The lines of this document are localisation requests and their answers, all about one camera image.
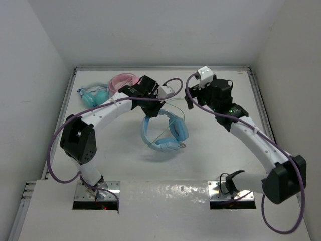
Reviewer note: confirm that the teal headphones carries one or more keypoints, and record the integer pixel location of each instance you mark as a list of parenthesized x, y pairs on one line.
[(95, 95)]

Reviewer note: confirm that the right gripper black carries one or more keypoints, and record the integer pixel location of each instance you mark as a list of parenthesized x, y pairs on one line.
[(194, 92)]

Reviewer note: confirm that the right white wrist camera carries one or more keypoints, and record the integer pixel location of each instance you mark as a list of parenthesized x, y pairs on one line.
[(205, 75)]

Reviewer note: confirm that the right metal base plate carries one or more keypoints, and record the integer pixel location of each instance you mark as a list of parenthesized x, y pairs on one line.
[(219, 193)]

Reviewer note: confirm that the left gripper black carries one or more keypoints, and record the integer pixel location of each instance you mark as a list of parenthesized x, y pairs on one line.
[(154, 112)]

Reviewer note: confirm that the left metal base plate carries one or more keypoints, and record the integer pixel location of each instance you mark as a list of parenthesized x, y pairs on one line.
[(106, 192)]

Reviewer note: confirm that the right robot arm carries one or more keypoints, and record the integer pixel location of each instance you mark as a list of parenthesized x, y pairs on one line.
[(285, 174)]

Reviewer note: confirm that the metal base plate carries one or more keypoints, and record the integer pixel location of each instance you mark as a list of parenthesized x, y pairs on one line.
[(219, 193), (106, 192)]

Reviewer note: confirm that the light blue headphones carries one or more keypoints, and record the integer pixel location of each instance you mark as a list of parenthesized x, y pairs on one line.
[(172, 138)]

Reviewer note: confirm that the aluminium table frame rail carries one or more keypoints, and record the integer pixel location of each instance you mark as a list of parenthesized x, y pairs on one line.
[(121, 154)]

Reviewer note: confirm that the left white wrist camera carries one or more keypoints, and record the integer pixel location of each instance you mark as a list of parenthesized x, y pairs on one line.
[(164, 91)]

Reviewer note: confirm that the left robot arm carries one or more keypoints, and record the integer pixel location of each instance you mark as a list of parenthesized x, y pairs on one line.
[(78, 139)]

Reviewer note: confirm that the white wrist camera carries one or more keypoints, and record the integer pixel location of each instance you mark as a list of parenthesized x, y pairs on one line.
[(205, 75), (164, 91)]

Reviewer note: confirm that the pink headphones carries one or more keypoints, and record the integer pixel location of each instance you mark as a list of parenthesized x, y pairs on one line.
[(120, 80)]

